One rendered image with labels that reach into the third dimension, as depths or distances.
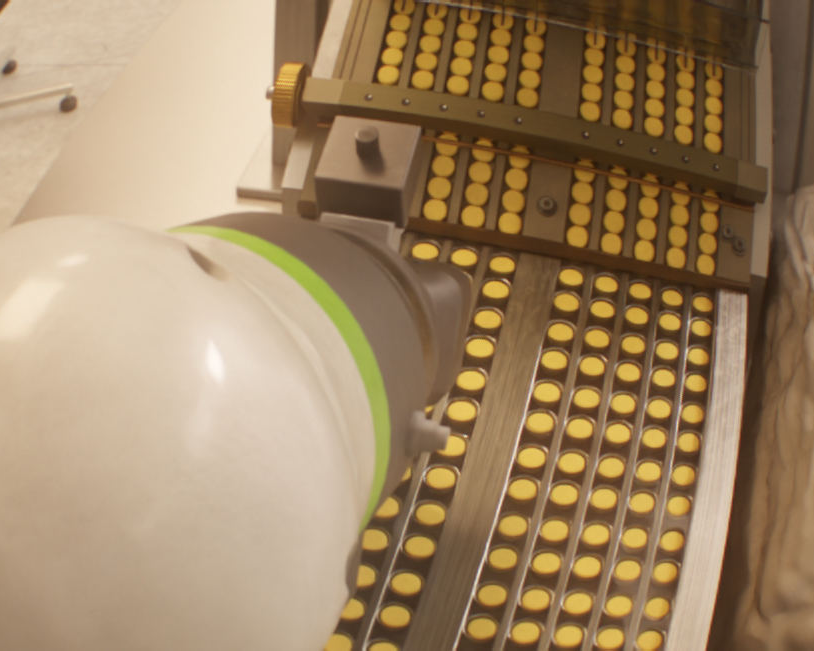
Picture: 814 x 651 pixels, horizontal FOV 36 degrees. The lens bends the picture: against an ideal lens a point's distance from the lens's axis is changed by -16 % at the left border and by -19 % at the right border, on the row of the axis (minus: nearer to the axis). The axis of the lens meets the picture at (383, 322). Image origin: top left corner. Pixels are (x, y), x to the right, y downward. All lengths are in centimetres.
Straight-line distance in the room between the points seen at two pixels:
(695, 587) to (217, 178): 56
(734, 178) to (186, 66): 59
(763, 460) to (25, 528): 44
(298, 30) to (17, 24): 227
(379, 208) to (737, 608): 23
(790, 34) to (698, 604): 55
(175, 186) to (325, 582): 74
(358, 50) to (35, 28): 241
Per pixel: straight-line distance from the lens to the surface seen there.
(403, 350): 36
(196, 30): 117
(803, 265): 67
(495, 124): 64
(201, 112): 104
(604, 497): 55
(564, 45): 69
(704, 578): 52
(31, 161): 252
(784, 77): 98
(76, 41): 294
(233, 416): 22
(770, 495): 57
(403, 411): 34
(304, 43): 90
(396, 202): 49
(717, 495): 55
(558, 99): 68
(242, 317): 23
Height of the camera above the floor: 135
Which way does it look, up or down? 41 degrees down
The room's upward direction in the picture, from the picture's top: 1 degrees clockwise
